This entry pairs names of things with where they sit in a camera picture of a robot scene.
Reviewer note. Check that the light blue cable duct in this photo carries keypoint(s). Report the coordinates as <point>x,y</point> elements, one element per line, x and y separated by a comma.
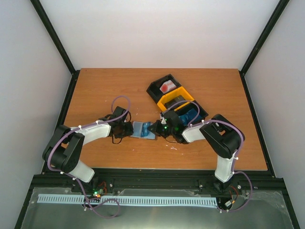
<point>134,201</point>

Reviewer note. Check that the left black frame post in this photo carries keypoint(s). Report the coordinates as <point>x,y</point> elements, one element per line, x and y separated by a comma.
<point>53,34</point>

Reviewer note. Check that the red white credit card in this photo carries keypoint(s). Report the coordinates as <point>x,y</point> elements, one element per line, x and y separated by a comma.
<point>167,86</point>

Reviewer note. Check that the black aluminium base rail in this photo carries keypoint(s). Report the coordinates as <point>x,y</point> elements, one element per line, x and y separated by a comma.
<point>200,181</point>

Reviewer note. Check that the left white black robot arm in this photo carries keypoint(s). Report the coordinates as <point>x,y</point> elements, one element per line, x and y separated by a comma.
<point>63,151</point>

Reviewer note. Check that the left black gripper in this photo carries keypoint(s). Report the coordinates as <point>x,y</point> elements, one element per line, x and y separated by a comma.
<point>130,131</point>

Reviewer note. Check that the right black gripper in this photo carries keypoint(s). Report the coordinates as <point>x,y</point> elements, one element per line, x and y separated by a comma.
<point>156,128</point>

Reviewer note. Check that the yellow middle card bin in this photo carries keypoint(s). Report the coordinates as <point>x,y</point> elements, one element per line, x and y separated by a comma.
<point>174,96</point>

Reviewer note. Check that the right black frame post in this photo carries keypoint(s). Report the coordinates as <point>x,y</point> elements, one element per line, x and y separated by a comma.
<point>279,9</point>

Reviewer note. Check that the black right card bin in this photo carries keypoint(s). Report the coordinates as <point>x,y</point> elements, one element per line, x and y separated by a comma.
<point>202,114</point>

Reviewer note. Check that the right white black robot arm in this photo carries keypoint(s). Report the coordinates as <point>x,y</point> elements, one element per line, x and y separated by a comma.
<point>224,138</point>

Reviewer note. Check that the black card stack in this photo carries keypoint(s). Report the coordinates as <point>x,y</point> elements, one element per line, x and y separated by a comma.
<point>175,100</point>

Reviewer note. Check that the black left card bin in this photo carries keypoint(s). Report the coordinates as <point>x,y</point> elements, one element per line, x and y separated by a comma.
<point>154,88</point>

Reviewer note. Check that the black card bin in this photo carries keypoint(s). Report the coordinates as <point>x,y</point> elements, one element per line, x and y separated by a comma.
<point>202,114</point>
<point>154,88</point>

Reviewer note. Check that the blue card stack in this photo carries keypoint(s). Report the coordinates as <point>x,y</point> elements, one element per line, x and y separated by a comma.
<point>188,116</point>

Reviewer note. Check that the small electronics board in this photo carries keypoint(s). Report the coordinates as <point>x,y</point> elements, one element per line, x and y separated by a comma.
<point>100,190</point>

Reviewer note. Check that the brown leather card holder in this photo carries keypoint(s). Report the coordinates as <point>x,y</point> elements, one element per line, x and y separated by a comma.
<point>140,130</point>

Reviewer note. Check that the black frame post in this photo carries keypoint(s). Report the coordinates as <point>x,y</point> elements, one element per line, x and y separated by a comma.
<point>53,34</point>
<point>279,9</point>

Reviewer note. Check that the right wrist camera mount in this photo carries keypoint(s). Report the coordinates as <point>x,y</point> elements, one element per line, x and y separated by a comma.
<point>163,118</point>

